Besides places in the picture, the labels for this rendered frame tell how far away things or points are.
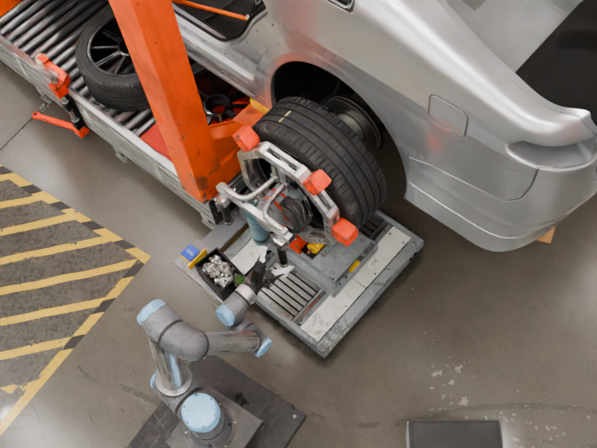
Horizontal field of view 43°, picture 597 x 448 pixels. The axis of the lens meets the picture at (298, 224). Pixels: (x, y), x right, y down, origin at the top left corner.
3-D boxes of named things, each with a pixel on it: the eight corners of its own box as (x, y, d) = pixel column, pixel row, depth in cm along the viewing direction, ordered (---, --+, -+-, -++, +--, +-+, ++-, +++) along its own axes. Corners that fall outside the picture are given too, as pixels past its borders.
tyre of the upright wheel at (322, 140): (396, 156, 309) (274, 68, 328) (359, 195, 301) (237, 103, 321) (380, 228, 368) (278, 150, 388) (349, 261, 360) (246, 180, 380)
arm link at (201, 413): (205, 447, 321) (197, 436, 306) (179, 419, 327) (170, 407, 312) (232, 420, 325) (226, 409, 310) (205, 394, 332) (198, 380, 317)
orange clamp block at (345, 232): (342, 224, 333) (358, 236, 329) (330, 236, 330) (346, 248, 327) (341, 216, 327) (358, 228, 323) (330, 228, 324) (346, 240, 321)
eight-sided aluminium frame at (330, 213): (343, 252, 352) (338, 188, 306) (333, 262, 350) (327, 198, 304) (257, 191, 374) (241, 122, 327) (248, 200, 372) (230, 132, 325)
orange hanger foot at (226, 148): (295, 119, 402) (289, 75, 372) (226, 185, 384) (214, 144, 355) (272, 104, 408) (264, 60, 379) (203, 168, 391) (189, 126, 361)
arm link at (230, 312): (215, 317, 321) (211, 308, 313) (235, 296, 326) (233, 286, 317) (231, 331, 318) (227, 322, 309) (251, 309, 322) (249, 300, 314)
